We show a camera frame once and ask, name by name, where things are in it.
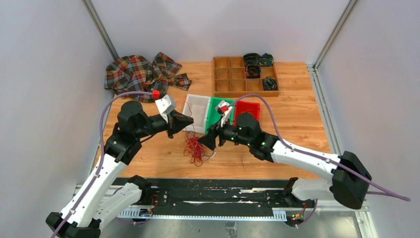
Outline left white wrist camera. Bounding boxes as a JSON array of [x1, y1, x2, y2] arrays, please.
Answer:
[[155, 95, 176, 123]]

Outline black rolled belt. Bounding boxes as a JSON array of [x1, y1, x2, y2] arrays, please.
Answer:
[[243, 53, 261, 67], [246, 64, 261, 78]]

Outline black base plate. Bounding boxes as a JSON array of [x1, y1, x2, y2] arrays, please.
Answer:
[[105, 177, 315, 218]]

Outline black rolled belt top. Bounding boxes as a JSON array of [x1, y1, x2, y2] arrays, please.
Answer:
[[243, 53, 261, 67]]

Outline red plastic bin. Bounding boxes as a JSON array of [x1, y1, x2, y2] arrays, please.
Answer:
[[233, 101, 261, 125]]

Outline plaid cloth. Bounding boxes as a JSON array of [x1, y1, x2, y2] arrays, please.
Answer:
[[104, 52, 192, 97]]

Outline white plastic bin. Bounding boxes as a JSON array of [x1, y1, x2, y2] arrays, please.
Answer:
[[182, 94, 211, 133]]

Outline green rolled belt lower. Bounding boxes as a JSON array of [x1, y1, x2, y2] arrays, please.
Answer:
[[262, 76, 278, 91]]

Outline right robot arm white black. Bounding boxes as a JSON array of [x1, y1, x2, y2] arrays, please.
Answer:
[[198, 113, 371, 210]]

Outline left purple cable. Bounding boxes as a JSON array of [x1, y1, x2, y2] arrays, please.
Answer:
[[49, 91, 161, 238]]

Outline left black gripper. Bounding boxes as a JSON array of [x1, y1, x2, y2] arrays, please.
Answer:
[[135, 110, 194, 139]]

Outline orange wires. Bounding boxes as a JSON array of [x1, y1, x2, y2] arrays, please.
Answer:
[[174, 99, 194, 132]]

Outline wooden compartment tray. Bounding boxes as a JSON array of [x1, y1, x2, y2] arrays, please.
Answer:
[[212, 57, 280, 98]]

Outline black rolled belt middle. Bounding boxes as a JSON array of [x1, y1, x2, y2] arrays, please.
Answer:
[[246, 64, 261, 78]]

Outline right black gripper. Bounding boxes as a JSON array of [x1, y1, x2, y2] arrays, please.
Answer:
[[198, 115, 251, 150]]

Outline blue green rolled belt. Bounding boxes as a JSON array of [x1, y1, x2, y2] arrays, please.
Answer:
[[259, 53, 274, 67]]

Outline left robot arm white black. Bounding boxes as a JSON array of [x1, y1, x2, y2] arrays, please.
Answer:
[[46, 98, 194, 238]]

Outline green plastic bin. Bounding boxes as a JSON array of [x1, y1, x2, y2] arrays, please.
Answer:
[[205, 97, 234, 133]]

